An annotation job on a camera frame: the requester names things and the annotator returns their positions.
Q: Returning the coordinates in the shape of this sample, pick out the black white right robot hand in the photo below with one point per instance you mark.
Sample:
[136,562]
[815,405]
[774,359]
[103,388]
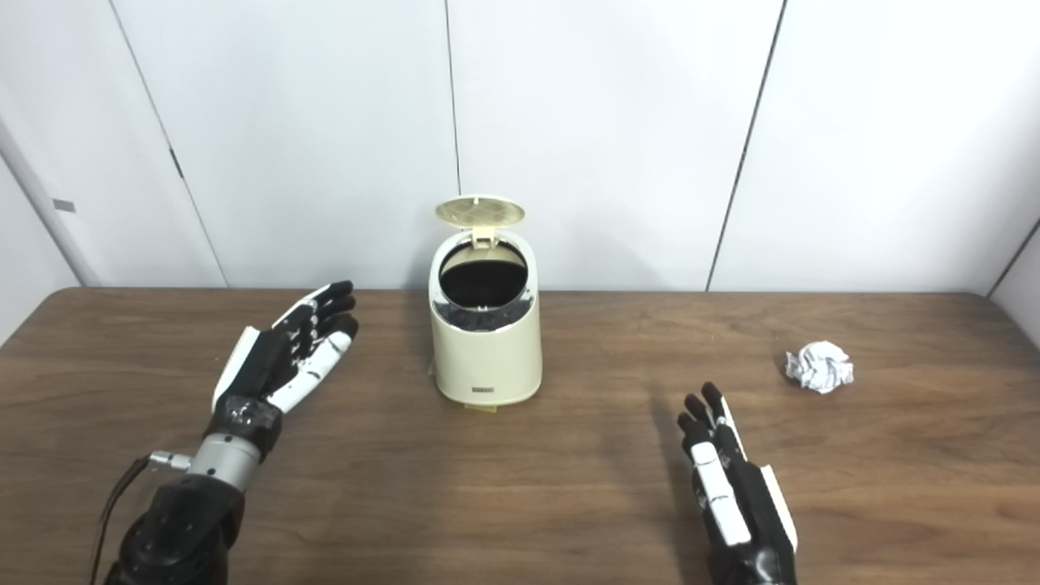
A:
[756,520]

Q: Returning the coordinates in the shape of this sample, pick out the black wall panel hinge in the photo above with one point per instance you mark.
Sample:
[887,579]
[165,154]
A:
[175,163]

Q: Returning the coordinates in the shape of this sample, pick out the white paper ball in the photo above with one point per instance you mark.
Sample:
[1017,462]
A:
[819,367]

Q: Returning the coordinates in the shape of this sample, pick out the black bin liner bag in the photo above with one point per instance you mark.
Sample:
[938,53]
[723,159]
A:
[483,284]

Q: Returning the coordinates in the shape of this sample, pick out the grey wall label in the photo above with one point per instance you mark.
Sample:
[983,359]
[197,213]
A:
[64,205]

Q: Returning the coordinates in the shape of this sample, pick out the round cream bin lid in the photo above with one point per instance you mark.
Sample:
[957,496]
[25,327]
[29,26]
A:
[479,211]

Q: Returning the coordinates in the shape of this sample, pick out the cream-colored trash bin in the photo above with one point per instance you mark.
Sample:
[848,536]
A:
[487,361]

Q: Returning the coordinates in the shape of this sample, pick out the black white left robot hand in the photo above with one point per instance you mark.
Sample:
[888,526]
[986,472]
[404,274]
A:
[260,374]

